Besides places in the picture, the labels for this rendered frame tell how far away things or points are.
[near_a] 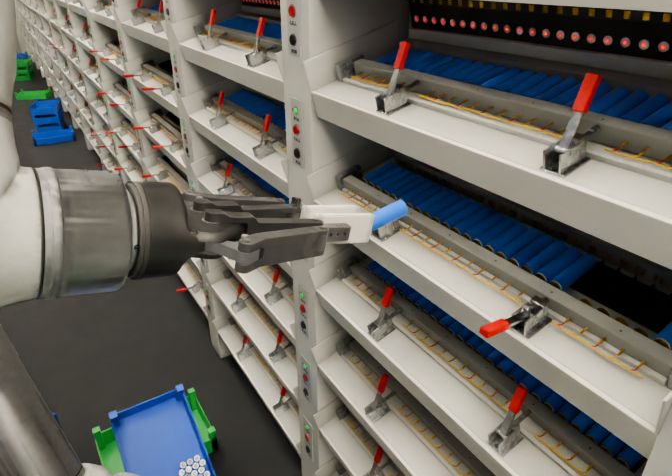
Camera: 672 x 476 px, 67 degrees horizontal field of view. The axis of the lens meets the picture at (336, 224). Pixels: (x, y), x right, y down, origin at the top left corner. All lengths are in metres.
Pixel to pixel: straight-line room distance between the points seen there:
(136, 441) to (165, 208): 1.27
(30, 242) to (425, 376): 0.61
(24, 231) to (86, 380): 1.67
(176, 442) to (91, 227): 1.28
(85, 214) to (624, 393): 0.50
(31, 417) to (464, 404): 0.65
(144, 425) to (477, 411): 1.07
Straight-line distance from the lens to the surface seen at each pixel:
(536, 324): 0.62
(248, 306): 1.59
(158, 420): 1.62
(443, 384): 0.81
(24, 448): 0.95
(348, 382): 1.07
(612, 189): 0.51
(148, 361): 2.00
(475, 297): 0.66
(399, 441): 0.98
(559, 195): 0.52
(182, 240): 0.39
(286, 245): 0.41
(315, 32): 0.84
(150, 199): 0.39
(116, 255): 0.37
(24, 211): 0.36
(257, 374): 1.66
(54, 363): 2.13
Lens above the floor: 1.27
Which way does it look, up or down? 27 degrees down
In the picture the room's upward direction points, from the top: straight up
